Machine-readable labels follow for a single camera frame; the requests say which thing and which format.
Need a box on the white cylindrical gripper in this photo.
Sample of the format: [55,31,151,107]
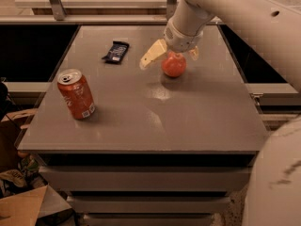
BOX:
[139,19,203,70]

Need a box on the red apple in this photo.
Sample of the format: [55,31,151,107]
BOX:
[161,52,186,78]

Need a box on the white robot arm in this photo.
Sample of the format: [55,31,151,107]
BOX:
[140,0,301,226]

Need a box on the red coke can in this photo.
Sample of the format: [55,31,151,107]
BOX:
[57,69,95,120]

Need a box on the dark blue snack bar wrapper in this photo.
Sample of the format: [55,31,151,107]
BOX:
[103,40,130,64]

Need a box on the grey drawer cabinet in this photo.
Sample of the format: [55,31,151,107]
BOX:
[20,25,267,226]

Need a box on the cardboard box left side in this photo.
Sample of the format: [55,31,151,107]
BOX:
[0,108,37,172]

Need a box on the cardboard box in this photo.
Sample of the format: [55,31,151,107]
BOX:
[0,186,71,226]
[0,108,37,172]

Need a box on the cardboard box lower left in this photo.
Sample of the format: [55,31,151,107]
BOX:
[0,186,71,226]

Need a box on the metal railing frame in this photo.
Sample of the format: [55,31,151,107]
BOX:
[0,0,220,26]

